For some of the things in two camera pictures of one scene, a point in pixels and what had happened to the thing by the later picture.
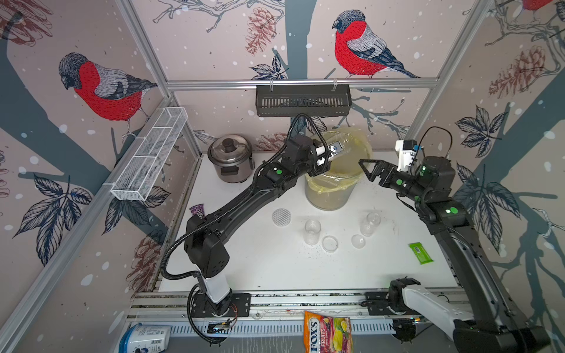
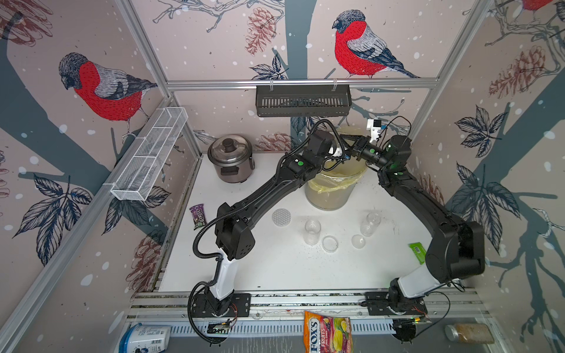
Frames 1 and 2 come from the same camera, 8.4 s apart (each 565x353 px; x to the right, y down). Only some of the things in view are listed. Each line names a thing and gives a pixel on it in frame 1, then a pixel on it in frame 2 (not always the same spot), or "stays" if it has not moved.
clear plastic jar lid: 330,244 stays
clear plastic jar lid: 357,241 stays
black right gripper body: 402,182 → 368,153
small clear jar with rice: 312,230 stays
